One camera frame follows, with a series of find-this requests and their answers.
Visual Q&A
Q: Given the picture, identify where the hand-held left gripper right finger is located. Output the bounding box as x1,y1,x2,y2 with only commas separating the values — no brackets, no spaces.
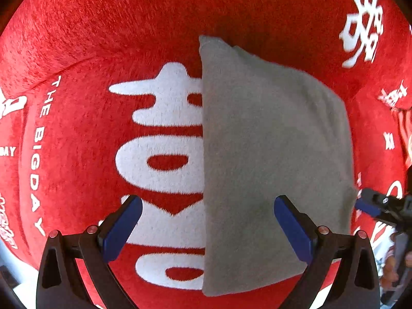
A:
273,194,381,309

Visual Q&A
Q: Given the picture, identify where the grey knitted garment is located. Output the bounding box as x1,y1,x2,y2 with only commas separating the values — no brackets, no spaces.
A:
198,35,358,297

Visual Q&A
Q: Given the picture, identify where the person's right hand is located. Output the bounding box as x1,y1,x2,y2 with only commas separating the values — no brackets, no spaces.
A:
381,243,402,288

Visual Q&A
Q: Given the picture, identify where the red printed blanket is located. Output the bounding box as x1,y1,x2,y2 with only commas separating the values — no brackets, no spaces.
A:
0,0,412,309

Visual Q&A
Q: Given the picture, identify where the red floral patterned cloth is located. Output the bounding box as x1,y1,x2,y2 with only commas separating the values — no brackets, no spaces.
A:
390,107,412,169

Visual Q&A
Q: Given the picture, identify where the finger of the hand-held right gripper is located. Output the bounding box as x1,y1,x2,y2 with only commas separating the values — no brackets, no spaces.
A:
354,187,387,218

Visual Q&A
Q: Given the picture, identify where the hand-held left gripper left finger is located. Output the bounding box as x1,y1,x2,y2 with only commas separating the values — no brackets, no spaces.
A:
35,194,143,309

